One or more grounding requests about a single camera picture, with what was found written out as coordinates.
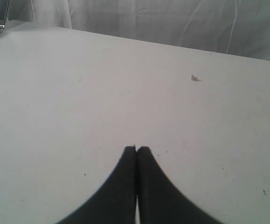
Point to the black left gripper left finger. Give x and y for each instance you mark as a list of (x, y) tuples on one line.
[(115, 201)]

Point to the small white table scrap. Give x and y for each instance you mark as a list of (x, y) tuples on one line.
[(194, 78)]

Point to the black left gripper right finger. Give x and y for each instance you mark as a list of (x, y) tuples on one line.
[(159, 201)]

